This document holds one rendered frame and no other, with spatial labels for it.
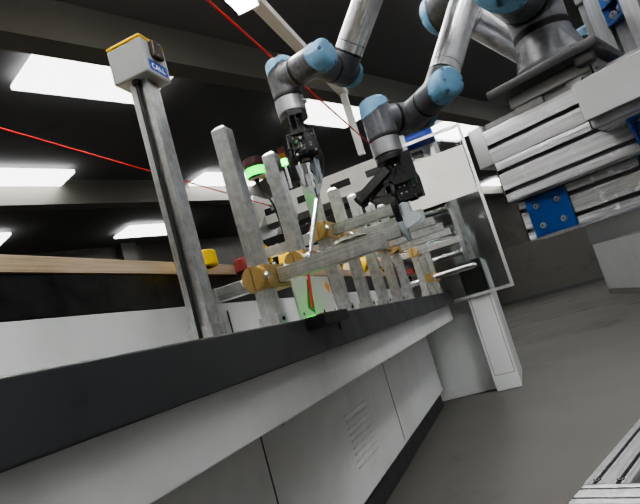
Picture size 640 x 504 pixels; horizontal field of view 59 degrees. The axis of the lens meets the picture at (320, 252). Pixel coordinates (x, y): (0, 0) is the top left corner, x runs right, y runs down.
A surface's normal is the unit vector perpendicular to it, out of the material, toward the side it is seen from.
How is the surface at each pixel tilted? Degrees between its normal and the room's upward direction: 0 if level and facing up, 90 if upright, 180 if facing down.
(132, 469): 90
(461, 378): 90
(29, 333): 90
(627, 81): 90
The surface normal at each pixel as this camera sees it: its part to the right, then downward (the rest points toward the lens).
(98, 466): 0.90, -0.31
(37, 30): 0.69, -0.30
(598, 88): -0.67, 0.09
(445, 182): -0.33, -0.04
